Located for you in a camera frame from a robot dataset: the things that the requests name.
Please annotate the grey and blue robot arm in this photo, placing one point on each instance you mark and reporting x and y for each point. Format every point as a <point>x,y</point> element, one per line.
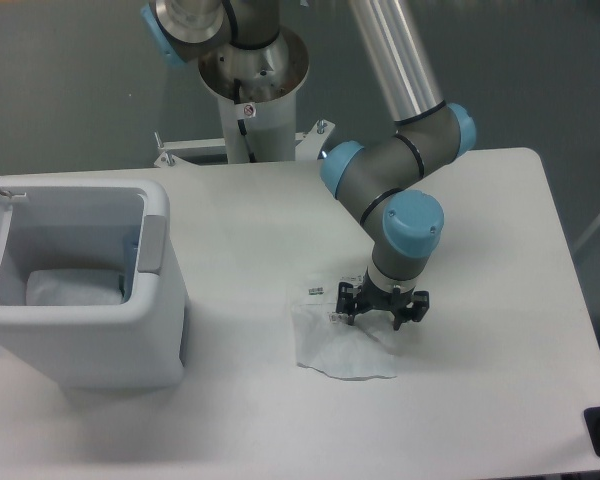
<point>376,184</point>

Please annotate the white pedestal base frame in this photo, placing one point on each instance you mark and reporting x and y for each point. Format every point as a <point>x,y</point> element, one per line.
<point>309,146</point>

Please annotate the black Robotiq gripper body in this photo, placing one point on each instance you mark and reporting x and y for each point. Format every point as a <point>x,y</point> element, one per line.
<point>372,297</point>

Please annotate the clear plastic water bottle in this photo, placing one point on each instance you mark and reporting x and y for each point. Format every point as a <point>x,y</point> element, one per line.
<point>130,257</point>

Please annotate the clear plastic packaging bag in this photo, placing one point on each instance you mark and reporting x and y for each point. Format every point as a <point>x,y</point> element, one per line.
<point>325,342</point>

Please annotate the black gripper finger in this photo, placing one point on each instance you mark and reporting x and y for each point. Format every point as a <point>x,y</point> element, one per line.
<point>347,305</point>
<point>412,311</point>

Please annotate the white paper in trash can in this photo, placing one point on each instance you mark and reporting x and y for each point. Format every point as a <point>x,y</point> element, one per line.
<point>73,287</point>

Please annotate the white open trash can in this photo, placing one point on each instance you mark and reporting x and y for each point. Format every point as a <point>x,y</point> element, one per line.
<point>73,223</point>

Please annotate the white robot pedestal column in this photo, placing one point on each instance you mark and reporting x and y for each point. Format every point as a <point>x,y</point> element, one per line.
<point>256,96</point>

